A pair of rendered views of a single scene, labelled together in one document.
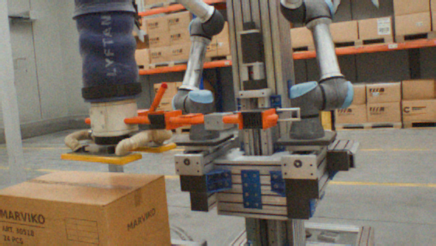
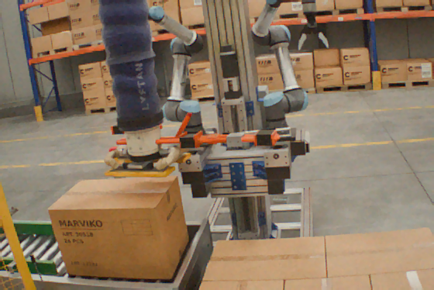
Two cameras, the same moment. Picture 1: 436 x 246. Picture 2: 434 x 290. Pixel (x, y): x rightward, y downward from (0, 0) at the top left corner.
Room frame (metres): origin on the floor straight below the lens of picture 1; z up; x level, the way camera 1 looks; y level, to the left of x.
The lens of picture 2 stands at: (-0.47, 0.47, 1.72)
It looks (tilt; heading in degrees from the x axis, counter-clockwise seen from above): 16 degrees down; 344
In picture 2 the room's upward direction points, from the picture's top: 8 degrees counter-clockwise
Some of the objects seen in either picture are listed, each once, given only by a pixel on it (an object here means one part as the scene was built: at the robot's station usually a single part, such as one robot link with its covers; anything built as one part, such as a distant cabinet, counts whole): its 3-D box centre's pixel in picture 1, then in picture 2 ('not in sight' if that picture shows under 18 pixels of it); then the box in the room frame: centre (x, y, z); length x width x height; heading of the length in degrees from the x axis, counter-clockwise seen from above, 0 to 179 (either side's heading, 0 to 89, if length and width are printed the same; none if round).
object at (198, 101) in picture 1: (200, 103); (190, 112); (1.98, -0.10, 1.20); 0.13 x 0.12 x 0.14; 31
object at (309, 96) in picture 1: (305, 98); (275, 105); (1.73, -0.54, 1.20); 0.13 x 0.12 x 0.14; 91
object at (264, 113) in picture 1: (257, 118); (265, 137); (1.15, -0.22, 1.21); 0.08 x 0.07 x 0.05; 52
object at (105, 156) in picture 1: (99, 152); (138, 168); (1.46, 0.31, 1.10); 0.34 x 0.10 x 0.05; 52
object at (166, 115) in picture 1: (165, 119); (191, 139); (1.38, 0.06, 1.21); 0.10 x 0.08 x 0.06; 142
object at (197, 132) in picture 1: (203, 128); (193, 131); (1.97, -0.10, 1.09); 0.15 x 0.15 x 0.10
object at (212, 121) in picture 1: (219, 121); (235, 139); (1.24, -0.11, 1.20); 0.07 x 0.07 x 0.04; 52
